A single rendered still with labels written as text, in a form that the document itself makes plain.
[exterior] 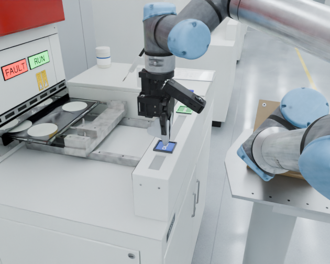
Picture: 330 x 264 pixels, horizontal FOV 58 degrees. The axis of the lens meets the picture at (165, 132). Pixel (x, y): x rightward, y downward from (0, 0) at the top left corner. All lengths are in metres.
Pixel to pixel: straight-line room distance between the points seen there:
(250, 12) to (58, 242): 0.77
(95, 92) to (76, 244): 0.68
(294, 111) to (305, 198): 0.28
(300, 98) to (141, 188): 0.46
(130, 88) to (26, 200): 0.60
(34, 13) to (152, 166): 0.69
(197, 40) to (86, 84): 0.84
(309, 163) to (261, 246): 0.86
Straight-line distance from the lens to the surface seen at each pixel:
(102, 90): 1.33
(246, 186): 0.95
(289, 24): 0.55
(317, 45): 0.53
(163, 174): 0.73
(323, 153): 0.40
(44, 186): 0.99
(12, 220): 1.01
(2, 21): 1.06
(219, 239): 1.90
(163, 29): 0.63
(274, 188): 0.97
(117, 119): 1.21
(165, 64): 0.71
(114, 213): 0.84
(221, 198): 2.16
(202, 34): 0.60
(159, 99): 0.74
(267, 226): 1.18
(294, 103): 0.82
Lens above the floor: 1.40
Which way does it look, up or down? 29 degrees down
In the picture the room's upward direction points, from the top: straight up
